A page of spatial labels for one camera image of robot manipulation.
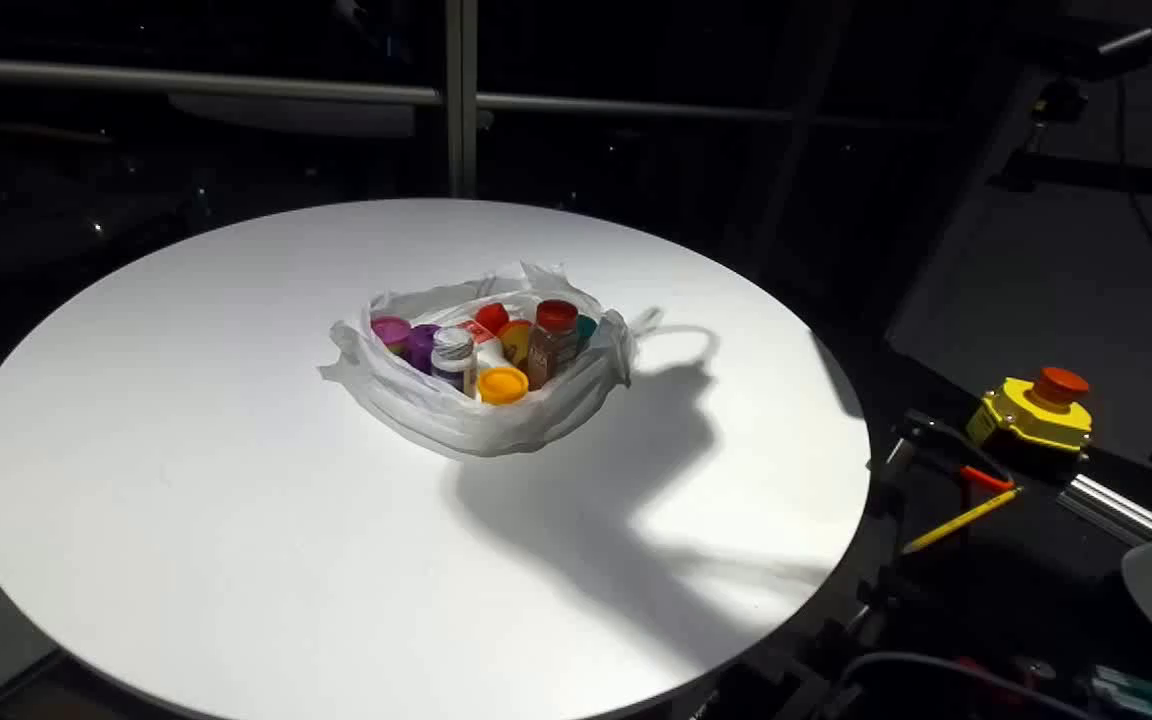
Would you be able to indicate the vertical metal post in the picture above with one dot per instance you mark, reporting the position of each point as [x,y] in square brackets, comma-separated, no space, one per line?
[460,105]

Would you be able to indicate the horizontal metal railing bar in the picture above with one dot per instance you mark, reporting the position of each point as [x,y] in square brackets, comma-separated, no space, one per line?
[202,80]

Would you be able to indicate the purple container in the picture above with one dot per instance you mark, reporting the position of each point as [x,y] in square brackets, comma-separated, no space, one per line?
[402,338]

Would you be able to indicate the round red item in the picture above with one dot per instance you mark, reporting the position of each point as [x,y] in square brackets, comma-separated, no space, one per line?
[491,317]

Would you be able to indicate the yellow rod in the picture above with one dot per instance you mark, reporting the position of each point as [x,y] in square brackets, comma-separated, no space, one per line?
[960,521]

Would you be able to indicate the black mounted camera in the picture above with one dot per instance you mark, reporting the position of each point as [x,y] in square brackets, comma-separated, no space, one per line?
[1068,67]

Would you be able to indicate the aluminium profile rail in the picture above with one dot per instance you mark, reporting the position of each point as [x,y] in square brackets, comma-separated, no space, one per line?
[1116,505]

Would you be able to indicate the translucent white plastic bag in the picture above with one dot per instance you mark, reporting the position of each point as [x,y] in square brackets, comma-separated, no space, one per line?
[471,425]

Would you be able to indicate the spice jar with red lid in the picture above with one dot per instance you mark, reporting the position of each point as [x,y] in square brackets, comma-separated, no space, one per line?
[559,317]

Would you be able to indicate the yellow emergency stop button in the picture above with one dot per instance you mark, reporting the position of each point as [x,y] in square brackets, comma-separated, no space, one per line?
[1034,407]

